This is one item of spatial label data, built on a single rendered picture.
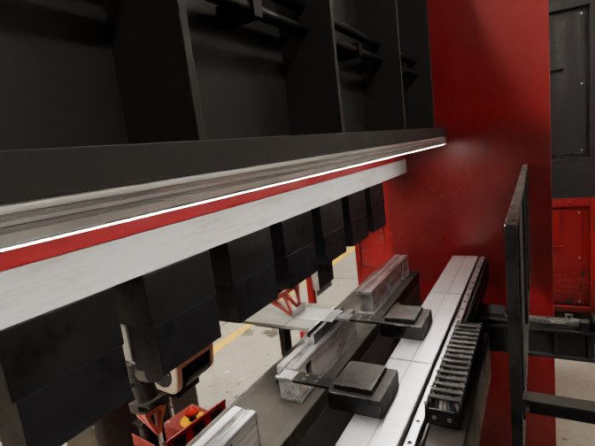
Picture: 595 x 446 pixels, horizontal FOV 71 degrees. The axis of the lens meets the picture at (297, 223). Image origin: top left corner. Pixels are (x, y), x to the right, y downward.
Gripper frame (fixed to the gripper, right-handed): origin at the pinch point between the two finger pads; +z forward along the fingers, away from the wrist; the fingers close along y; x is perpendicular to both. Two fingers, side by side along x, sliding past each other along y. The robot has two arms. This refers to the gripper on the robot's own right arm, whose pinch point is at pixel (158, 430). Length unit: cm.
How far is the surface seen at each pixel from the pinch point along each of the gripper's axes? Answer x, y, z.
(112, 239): -26, 56, -47
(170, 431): 4.5, -2.6, 3.1
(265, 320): 32.9, 17.5, -16.4
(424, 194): 128, 40, -36
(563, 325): 93, 84, 15
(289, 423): 11.0, 37.9, 2.1
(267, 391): 18.9, 25.1, -1.3
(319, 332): 34, 36, -11
